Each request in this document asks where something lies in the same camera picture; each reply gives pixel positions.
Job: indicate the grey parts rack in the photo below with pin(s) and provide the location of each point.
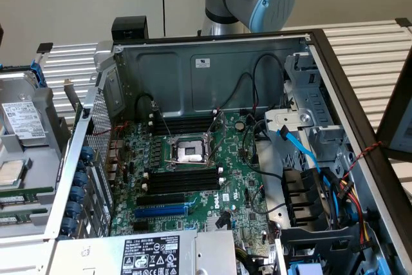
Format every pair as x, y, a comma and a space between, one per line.
35, 165

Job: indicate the blue disk rail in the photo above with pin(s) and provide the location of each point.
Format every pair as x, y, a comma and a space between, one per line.
39, 75

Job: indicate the black plastic disk bay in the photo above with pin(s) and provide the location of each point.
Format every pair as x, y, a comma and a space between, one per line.
322, 239

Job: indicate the round coin battery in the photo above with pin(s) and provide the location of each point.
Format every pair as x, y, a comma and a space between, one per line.
239, 125

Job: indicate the short black expansion slot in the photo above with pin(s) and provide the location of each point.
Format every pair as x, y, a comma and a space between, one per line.
141, 226

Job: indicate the black framed panel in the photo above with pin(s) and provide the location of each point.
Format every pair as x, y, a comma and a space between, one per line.
384, 120

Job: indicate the black plug connector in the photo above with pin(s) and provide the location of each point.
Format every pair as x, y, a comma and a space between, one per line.
222, 221

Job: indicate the CPU socket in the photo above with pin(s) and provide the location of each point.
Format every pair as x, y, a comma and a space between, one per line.
188, 154

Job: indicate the silver hard disk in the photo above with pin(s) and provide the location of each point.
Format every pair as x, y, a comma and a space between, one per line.
22, 117

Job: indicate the black box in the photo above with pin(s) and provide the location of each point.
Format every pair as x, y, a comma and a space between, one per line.
128, 28

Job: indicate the long black expansion slot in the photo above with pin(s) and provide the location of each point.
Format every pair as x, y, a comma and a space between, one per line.
161, 200

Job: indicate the blue expansion slot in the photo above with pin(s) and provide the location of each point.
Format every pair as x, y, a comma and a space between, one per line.
161, 212

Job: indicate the black plastic fan shroud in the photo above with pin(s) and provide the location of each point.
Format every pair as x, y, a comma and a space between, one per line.
302, 191

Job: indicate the open metal PC case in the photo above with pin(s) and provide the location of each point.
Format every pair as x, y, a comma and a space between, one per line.
231, 62

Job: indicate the silver chipset heatsink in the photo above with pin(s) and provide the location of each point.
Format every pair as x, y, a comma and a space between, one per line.
210, 223

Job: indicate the grey power supply unit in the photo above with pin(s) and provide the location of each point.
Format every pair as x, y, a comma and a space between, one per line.
96, 252

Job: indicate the black table end cap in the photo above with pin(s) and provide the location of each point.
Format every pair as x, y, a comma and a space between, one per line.
45, 47
404, 22

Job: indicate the silver CPU chip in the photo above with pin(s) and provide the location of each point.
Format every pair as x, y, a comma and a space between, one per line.
11, 173

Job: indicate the silver metal bracket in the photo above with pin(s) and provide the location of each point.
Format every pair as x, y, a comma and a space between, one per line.
283, 117

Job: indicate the metal socket cover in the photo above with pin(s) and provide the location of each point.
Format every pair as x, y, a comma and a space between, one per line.
222, 120

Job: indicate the metal disk bay cage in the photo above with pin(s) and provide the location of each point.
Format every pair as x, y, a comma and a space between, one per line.
322, 104

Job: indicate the blue slot clip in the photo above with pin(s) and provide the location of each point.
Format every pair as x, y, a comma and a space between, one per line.
87, 153
81, 180
69, 225
78, 194
74, 209

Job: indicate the green Dell motherboard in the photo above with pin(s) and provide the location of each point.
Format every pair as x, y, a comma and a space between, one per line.
231, 159

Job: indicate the blue plastic piece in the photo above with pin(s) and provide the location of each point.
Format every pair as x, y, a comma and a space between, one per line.
305, 270

